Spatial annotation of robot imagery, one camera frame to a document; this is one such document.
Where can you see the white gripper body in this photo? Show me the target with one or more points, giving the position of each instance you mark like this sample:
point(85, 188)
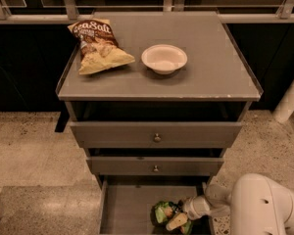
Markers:
point(195, 208)

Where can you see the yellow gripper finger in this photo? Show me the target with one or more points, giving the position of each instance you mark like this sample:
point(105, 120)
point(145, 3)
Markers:
point(178, 220)

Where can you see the green rice chip bag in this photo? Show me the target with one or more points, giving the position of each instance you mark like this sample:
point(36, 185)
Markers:
point(165, 211)

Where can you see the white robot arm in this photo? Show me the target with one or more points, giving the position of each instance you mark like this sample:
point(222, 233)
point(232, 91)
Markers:
point(257, 206)

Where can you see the brass middle drawer knob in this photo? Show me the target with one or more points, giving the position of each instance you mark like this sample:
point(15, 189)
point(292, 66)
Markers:
point(155, 169)

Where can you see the brass drawer knob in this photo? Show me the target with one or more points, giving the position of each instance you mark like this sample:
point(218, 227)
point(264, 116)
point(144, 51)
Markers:
point(155, 169)
point(157, 138)

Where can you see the grey bottom drawer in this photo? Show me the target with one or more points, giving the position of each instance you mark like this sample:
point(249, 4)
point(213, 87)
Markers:
point(128, 205)

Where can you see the grey drawer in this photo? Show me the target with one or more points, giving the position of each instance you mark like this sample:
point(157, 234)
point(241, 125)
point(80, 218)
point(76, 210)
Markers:
point(128, 205)
point(144, 165)
point(140, 134)

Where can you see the brass top drawer knob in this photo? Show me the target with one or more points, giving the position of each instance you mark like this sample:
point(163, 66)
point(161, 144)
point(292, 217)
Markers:
point(157, 138)

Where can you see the grey middle drawer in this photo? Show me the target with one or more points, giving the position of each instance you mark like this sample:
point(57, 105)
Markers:
point(144, 165)

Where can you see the grey drawer cabinet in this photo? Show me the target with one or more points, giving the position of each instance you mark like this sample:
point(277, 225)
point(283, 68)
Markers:
point(215, 85)

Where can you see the grey top drawer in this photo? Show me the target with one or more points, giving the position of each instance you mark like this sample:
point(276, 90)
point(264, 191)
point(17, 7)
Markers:
point(140, 134)

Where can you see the sea salt chip bag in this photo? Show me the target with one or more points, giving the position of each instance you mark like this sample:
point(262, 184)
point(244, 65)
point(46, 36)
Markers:
point(99, 49)

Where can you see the white pillar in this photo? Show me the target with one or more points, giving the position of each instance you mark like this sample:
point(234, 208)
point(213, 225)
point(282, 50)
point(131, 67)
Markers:
point(285, 107)

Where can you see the white bowl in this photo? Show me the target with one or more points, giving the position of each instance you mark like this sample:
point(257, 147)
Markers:
point(164, 59)

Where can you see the metal window railing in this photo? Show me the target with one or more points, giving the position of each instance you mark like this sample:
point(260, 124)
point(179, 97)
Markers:
point(72, 7)

